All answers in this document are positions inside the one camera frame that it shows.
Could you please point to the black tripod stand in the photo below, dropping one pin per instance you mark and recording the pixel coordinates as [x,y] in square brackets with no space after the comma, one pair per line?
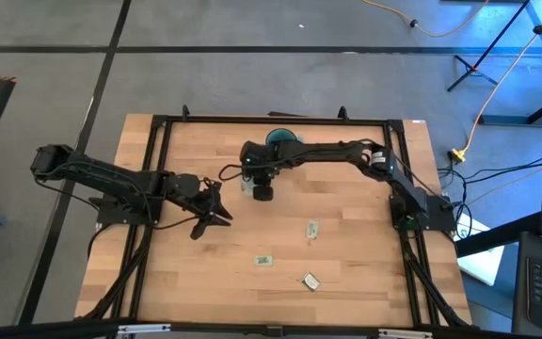
[487,46]

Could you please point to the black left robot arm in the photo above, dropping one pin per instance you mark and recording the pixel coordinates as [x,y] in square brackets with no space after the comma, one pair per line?
[111,176]

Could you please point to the pale green sweetener packet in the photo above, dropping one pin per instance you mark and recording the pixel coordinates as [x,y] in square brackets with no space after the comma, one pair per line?
[312,229]

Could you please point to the silver bracket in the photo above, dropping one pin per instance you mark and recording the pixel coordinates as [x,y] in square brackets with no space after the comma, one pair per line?
[144,328]
[405,334]

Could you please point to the black rig crossbar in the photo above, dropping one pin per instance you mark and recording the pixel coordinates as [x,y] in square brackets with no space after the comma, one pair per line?
[40,332]

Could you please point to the pale green Stevia packet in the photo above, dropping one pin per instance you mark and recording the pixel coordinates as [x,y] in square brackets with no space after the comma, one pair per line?
[263,260]

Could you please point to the teal blue ceramic mug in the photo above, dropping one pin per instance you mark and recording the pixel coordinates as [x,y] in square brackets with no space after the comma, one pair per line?
[278,135]

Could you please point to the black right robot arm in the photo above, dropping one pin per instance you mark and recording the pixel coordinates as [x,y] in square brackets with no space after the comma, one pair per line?
[337,151]

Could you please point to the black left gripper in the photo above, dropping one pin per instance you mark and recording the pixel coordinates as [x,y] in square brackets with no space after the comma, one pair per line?
[188,188]

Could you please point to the clear plastic container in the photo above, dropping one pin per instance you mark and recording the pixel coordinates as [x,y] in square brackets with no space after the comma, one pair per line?
[242,183]

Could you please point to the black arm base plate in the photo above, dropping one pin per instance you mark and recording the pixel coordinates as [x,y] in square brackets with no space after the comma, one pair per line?
[440,212]
[111,214]

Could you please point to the black desk edge bar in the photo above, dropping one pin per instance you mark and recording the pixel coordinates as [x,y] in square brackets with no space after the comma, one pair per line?
[497,235]

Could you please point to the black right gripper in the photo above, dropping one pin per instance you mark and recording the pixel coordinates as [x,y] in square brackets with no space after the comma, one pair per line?
[271,160]

